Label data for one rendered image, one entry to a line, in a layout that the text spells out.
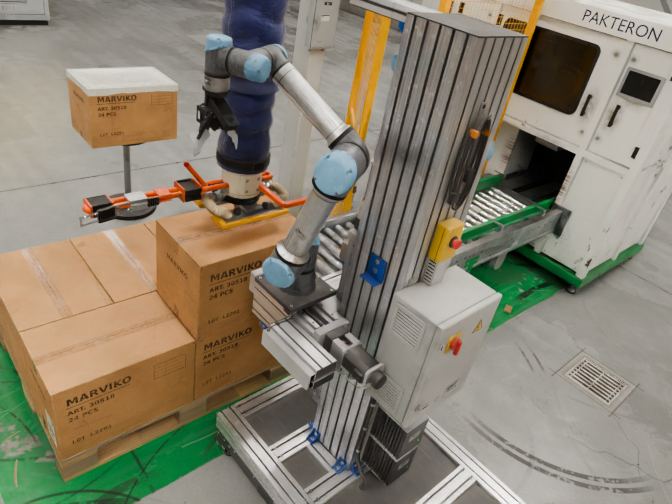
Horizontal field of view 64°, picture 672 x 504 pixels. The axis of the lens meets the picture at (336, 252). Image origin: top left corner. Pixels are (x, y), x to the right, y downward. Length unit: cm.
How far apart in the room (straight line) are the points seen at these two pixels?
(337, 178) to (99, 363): 134
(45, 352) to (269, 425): 100
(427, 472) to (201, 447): 106
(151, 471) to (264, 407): 56
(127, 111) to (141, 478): 234
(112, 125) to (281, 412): 226
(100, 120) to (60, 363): 193
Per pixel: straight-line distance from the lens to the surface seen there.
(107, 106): 388
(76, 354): 246
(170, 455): 276
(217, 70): 166
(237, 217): 230
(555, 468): 323
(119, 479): 271
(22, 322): 265
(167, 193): 219
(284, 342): 190
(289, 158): 389
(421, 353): 177
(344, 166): 150
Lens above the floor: 224
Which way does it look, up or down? 33 degrees down
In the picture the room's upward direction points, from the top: 12 degrees clockwise
